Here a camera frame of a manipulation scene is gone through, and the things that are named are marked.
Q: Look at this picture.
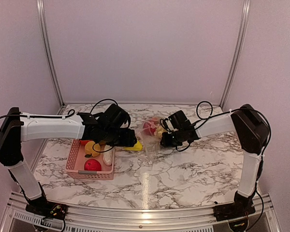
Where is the aluminium frame post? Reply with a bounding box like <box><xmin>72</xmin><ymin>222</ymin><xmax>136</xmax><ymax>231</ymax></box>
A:
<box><xmin>36</xmin><ymin>0</ymin><xmax>65</xmax><ymax>107</ymax></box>
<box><xmin>219</xmin><ymin>0</ymin><xmax>251</xmax><ymax>109</ymax></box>

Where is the orange fake pumpkin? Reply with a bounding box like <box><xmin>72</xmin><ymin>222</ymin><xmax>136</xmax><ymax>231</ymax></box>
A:
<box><xmin>80</xmin><ymin>140</ymin><xmax>91</xmax><ymax>145</ymax></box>

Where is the yellow fake peach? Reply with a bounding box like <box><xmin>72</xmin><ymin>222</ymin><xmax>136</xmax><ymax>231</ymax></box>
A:
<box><xmin>156</xmin><ymin>126</ymin><xmax>166</xmax><ymax>138</ymax></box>

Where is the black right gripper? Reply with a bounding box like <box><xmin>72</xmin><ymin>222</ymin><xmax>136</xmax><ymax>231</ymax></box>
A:
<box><xmin>160</xmin><ymin>129</ymin><xmax>185</xmax><ymax>147</ymax></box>

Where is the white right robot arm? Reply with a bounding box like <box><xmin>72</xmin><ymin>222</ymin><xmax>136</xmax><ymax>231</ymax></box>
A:
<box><xmin>160</xmin><ymin>104</ymin><xmax>272</xmax><ymax>221</ymax></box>

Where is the right aluminium frame post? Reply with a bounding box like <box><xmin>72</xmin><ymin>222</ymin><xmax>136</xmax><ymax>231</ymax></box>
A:
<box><xmin>219</xmin><ymin>0</ymin><xmax>251</xmax><ymax>109</ymax></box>

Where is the aluminium front rail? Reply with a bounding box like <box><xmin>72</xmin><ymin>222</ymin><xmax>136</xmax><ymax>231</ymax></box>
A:
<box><xmin>0</xmin><ymin>192</ymin><xmax>282</xmax><ymax>232</ymax></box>

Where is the red fake apple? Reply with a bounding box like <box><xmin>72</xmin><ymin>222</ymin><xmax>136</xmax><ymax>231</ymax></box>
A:
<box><xmin>143</xmin><ymin>121</ymin><xmax>156</xmax><ymax>136</ymax></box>

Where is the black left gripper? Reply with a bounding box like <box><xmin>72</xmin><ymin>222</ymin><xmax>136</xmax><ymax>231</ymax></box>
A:
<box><xmin>102</xmin><ymin>127</ymin><xmax>137</xmax><ymax>147</ymax></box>

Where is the pink perforated plastic basket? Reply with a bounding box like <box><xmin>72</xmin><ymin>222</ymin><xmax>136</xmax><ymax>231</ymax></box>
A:
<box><xmin>65</xmin><ymin>140</ymin><xmax>115</xmax><ymax>180</ymax></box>

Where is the red fake tomato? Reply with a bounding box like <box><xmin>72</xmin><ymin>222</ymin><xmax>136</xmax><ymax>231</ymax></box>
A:
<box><xmin>84</xmin><ymin>159</ymin><xmax>102</xmax><ymax>171</ymax></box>

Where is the clear zip top bag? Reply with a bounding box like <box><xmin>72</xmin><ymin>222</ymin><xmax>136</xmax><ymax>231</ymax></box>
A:
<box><xmin>136</xmin><ymin>116</ymin><xmax>167</xmax><ymax>164</ymax></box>

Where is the left aluminium frame post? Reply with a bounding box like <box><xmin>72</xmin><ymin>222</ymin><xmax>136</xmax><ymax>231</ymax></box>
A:
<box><xmin>36</xmin><ymin>0</ymin><xmax>65</xmax><ymax>107</ymax></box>

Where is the pale green fake cabbage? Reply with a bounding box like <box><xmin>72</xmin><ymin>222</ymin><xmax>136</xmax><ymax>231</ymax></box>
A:
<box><xmin>103</xmin><ymin>145</ymin><xmax>113</xmax><ymax>166</ymax></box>

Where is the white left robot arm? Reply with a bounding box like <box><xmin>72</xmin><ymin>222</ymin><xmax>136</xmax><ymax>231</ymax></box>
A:
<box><xmin>0</xmin><ymin>103</ymin><xmax>137</xmax><ymax>216</ymax></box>

